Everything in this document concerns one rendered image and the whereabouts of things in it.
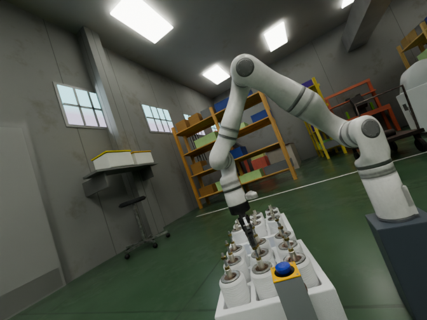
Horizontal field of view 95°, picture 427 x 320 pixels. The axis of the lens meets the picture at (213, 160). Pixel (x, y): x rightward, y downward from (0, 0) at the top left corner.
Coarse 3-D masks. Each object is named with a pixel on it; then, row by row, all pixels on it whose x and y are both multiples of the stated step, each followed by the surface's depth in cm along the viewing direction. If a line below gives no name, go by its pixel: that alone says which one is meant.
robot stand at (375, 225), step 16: (384, 224) 59; (400, 224) 56; (416, 224) 54; (384, 240) 57; (400, 240) 55; (416, 240) 54; (384, 256) 63; (400, 256) 56; (416, 256) 54; (400, 272) 56; (416, 272) 54; (400, 288) 59; (416, 288) 55; (416, 304) 55
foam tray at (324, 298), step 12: (300, 240) 95; (276, 252) 92; (276, 264) 84; (312, 264) 73; (324, 276) 64; (252, 288) 72; (312, 288) 61; (324, 288) 59; (252, 300) 66; (264, 300) 63; (276, 300) 62; (312, 300) 59; (324, 300) 58; (336, 300) 58; (216, 312) 66; (228, 312) 64; (240, 312) 63; (252, 312) 62; (264, 312) 61; (276, 312) 61; (324, 312) 58; (336, 312) 58
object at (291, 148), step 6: (288, 144) 592; (270, 150) 611; (276, 150) 609; (288, 150) 594; (294, 150) 661; (270, 156) 618; (276, 156) 610; (282, 156) 603; (294, 156) 588; (270, 162) 620; (276, 162) 612; (294, 162) 589; (300, 162) 704; (294, 168) 591
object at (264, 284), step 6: (270, 270) 66; (252, 276) 67; (258, 276) 66; (264, 276) 65; (270, 276) 65; (258, 282) 66; (264, 282) 65; (270, 282) 65; (258, 288) 66; (264, 288) 65; (270, 288) 64; (258, 294) 68; (264, 294) 65; (270, 294) 64; (276, 294) 64
